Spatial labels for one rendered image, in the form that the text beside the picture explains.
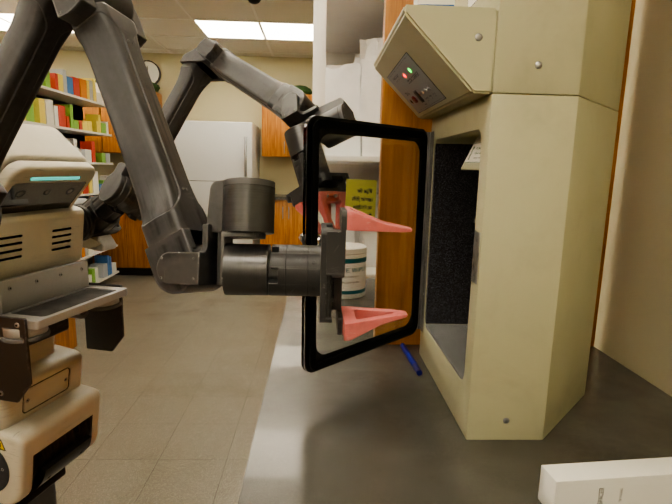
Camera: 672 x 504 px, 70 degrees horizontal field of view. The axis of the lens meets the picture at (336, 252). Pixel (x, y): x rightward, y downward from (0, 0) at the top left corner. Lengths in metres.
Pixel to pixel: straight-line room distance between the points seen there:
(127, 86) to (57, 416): 0.76
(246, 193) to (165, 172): 0.11
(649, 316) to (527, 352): 0.44
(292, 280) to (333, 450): 0.28
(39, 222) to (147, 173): 0.54
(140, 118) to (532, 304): 0.55
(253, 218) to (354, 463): 0.35
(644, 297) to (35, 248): 1.21
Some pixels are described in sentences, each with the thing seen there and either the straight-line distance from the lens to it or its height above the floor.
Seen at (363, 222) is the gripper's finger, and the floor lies 1.26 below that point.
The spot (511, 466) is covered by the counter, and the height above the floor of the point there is 0.94.
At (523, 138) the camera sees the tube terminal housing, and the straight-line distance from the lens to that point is 0.66.
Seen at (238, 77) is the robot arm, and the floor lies 1.50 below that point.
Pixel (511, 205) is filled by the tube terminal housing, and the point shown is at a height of 1.27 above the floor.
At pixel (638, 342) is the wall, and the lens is 1.14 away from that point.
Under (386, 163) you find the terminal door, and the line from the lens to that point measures 0.84.
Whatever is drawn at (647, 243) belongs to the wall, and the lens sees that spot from 1.11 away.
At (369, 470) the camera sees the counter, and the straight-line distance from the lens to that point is 0.66.
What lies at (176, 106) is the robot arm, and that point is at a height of 1.45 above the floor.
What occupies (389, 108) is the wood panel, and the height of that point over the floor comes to 1.43.
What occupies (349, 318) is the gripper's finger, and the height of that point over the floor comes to 1.15.
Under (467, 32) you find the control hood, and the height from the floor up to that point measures 1.48.
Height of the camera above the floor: 1.31
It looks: 10 degrees down
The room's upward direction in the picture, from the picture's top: 1 degrees clockwise
